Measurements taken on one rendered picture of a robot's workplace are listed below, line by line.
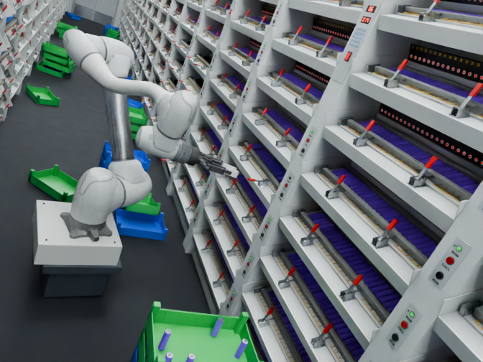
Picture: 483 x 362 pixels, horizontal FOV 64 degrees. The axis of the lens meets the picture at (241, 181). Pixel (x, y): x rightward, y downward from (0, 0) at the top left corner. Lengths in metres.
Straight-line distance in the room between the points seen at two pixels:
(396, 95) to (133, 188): 1.17
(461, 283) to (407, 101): 0.50
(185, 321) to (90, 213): 0.70
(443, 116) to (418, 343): 0.55
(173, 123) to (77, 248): 0.68
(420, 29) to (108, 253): 1.43
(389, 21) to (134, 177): 1.21
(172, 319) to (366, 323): 0.56
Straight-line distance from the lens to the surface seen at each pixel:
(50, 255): 1.75
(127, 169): 1.82
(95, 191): 1.68
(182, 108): 1.37
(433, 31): 1.23
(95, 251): 1.76
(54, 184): 2.74
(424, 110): 1.14
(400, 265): 1.12
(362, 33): 1.43
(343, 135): 1.36
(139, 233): 2.40
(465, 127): 1.05
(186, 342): 1.21
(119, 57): 1.87
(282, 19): 2.02
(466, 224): 0.99
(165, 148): 1.47
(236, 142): 2.10
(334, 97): 1.43
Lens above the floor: 1.33
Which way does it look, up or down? 21 degrees down
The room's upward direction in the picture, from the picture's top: 23 degrees clockwise
